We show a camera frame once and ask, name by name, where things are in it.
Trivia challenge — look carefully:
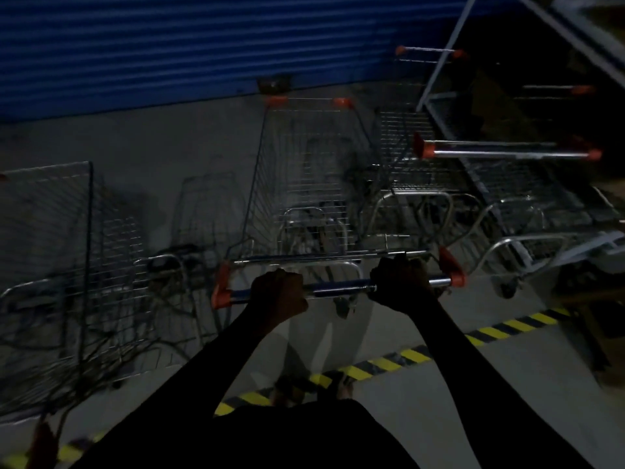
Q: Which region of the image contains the person's right forearm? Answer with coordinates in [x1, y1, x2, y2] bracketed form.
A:
[415, 302, 594, 469]

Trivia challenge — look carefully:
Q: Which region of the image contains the person's dark clothing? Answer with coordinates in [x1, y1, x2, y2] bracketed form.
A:
[214, 400, 421, 469]

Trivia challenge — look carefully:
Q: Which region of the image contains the person's left hand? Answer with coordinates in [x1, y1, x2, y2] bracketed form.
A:
[249, 268, 310, 333]

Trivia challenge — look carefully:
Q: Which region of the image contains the person's foot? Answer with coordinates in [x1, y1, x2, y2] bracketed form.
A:
[320, 371, 354, 401]
[271, 378, 306, 406]

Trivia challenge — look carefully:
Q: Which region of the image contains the white metal rack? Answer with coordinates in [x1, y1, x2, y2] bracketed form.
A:
[417, 0, 625, 274]

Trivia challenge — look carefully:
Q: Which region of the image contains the blue roller shutter door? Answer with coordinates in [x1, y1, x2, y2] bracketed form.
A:
[0, 0, 518, 124]

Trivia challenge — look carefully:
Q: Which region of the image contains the person's left forearm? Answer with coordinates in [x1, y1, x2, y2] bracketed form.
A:
[73, 312, 289, 469]

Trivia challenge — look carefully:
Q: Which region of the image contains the shutter floor lock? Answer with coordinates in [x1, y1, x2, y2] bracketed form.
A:
[257, 75, 294, 93]

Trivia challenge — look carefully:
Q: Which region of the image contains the person's right hand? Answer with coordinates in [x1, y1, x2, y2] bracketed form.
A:
[367, 256, 438, 316]

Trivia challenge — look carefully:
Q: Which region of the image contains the person's right foot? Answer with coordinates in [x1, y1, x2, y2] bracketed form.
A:
[320, 371, 354, 401]

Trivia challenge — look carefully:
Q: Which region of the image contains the person's left foot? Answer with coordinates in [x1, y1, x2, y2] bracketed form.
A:
[271, 378, 306, 406]

